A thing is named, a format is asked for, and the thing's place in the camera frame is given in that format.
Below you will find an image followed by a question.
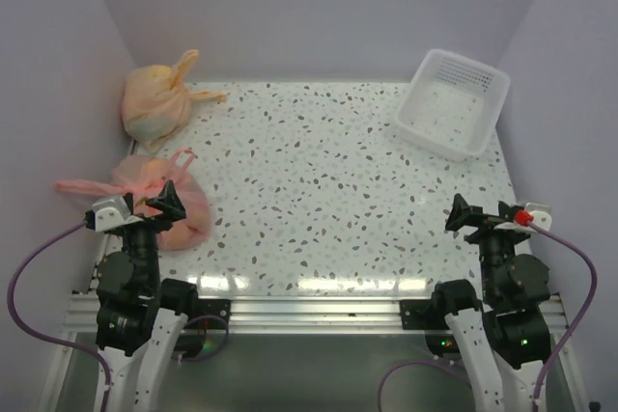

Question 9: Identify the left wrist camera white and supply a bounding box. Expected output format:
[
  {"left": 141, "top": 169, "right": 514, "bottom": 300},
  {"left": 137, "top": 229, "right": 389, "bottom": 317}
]
[{"left": 85, "top": 196, "right": 132, "bottom": 233}]

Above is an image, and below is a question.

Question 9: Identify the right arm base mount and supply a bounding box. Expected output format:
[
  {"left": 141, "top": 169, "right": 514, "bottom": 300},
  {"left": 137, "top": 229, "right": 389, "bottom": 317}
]
[{"left": 399, "top": 289, "right": 461, "bottom": 360}]

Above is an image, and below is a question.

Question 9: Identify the white plastic basket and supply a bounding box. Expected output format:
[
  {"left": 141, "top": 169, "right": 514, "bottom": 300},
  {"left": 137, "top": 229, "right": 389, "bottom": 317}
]
[{"left": 393, "top": 49, "right": 511, "bottom": 161}]

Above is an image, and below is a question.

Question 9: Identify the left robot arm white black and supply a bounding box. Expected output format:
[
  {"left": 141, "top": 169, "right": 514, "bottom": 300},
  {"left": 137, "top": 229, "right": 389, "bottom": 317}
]
[{"left": 86, "top": 180, "right": 201, "bottom": 411}]

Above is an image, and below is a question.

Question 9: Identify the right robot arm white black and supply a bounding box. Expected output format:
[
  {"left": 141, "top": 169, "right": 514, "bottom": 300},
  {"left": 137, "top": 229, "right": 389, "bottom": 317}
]
[{"left": 430, "top": 194, "right": 552, "bottom": 411}]

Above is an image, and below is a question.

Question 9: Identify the aluminium rail front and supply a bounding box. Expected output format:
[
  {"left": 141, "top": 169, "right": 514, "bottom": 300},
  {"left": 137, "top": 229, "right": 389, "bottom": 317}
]
[{"left": 61, "top": 294, "right": 569, "bottom": 335}]

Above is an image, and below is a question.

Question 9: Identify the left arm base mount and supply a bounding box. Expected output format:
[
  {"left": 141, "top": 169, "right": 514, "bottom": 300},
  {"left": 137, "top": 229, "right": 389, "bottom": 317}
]
[{"left": 160, "top": 278, "right": 231, "bottom": 363}]

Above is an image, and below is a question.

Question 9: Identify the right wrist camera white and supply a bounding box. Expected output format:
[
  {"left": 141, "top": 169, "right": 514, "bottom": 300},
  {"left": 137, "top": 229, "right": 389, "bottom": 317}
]
[{"left": 496, "top": 203, "right": 552, "bottom": 233}]

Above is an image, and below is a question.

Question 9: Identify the pink plastic bag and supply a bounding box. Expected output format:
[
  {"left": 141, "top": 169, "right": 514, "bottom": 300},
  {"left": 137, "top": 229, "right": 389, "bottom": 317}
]
[{"left": 55, "top": 146, "right": 213, "bottom": 252}]

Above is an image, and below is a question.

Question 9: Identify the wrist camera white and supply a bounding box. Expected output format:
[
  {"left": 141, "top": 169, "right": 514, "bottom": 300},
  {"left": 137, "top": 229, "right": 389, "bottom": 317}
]
[
  {"left": 85, "top": 196, "right": 132, "bottom": 233},
  {"left": 496, "top": 203, "right": 552, "bottom": 233}
]

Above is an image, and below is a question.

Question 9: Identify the orange plastic bag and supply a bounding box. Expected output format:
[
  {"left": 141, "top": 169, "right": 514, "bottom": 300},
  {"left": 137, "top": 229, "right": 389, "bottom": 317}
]
[{"left": 121, "top": 49, "right": 227, "bottom": 153}]

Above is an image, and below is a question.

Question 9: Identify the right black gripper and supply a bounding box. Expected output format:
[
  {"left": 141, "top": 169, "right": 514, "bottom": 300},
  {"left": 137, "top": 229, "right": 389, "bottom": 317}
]
[{"left": 445, "top": 192, "right": 529, "bottom": 300}]

